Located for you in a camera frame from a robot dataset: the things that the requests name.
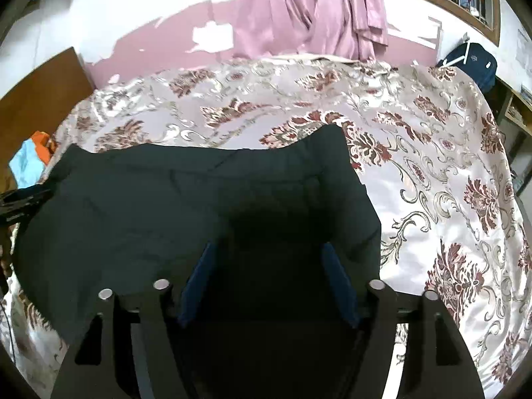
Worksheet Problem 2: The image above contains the pink hanging curtain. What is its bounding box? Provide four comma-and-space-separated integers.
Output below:
233, 0, 389, 61

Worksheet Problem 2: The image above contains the wooden headboard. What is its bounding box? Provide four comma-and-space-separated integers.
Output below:
0, 48, 94, 192

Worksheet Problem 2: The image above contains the orange blue brown garment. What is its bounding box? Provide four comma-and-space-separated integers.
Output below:
9, 131, 56, 188

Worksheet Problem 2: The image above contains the floral satin bedspread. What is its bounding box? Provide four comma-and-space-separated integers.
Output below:
0, 55, 532, 399

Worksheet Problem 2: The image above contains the wooden shelf desk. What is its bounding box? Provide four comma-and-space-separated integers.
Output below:
492, 76, 531, 196

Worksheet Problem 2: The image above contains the navy blue backpack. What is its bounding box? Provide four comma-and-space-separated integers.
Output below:
437, 41, 498, 93

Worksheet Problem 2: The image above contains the black padded jacket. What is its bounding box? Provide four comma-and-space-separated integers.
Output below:
14, 125, 381, 398

